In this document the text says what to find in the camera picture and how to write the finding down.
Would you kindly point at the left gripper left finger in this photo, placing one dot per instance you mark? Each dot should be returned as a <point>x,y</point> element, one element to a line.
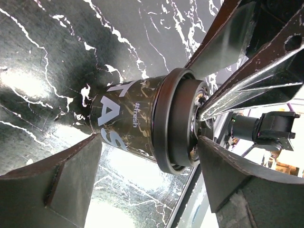
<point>54,192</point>

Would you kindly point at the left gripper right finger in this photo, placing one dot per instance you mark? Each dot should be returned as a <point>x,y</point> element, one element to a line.
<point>244,194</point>

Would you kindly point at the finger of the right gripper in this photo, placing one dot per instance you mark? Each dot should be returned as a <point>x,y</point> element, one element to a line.
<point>274,70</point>
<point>227,38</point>

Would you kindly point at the black lid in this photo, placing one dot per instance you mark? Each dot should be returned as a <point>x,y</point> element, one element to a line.
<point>176,123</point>

